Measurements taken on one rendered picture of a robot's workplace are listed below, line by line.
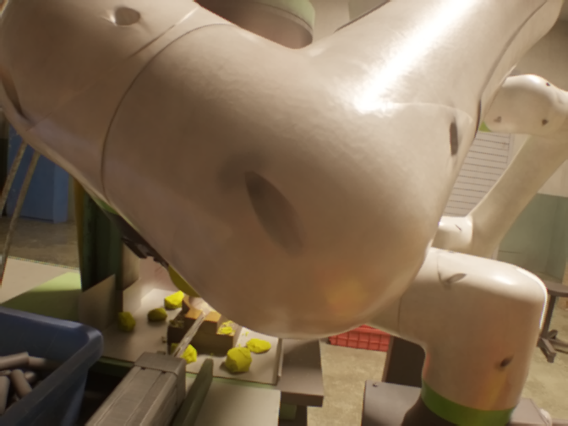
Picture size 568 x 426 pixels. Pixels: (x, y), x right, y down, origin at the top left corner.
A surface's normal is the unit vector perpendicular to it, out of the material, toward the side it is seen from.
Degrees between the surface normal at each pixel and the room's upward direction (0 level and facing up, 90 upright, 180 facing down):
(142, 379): 0
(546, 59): 90
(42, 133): 121
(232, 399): 0
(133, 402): 0
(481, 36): 69
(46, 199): 90
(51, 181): 90
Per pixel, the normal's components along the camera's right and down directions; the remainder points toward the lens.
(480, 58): 0.59, -0.09
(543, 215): -0.05, 0.12
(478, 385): -0.42, 0.07
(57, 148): -0.52, 0.57
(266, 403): 0.11, -0.99
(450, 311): -0.69, -0.03
